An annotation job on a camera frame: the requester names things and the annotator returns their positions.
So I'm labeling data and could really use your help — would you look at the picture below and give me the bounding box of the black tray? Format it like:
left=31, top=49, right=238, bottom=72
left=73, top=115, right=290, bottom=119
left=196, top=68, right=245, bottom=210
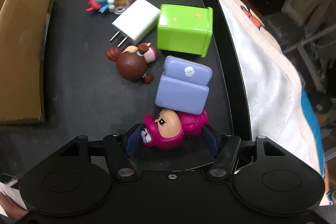
left=1, top=0, right=251, bottom=177

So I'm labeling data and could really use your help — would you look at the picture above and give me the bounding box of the person's left hand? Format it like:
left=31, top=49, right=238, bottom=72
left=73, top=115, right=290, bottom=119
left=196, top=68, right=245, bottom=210
left=0, top=193, right=29, bottom=221

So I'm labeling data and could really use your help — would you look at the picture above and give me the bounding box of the blue red keychain figure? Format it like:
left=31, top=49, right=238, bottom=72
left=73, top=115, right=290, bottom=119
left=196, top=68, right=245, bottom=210
left=85, top=0, right=133, bottom=15

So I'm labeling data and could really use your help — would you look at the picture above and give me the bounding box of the magenta hooded toy figure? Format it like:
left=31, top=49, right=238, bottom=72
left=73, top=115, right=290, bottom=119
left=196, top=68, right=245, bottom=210
left=141, top=109, right=209, bottom=149

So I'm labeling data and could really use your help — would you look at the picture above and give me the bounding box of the lavender block toy figure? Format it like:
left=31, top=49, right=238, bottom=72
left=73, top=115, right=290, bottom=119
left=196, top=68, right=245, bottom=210
left=155, top=56, right=213, bottom=115

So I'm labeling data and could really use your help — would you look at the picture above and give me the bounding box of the green plastic cube box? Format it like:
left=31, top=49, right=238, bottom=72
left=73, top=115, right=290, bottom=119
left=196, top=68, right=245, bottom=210
left=157, top=4, right=213, bottom=57

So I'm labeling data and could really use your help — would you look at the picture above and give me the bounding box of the brown cardboard box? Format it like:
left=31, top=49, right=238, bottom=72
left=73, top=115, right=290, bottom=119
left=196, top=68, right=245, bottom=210
left=1, top=0, right=54, bottom=125

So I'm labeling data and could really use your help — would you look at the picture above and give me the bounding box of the white USB wall charger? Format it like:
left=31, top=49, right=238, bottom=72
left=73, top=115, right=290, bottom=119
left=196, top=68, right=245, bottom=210
left=110, top=0, right=160, bottom=47

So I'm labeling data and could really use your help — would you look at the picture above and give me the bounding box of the brown-haired girl toy figure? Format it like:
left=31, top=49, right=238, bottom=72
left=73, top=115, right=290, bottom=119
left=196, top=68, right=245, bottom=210
left=106, top=43, right=157, bottom=84

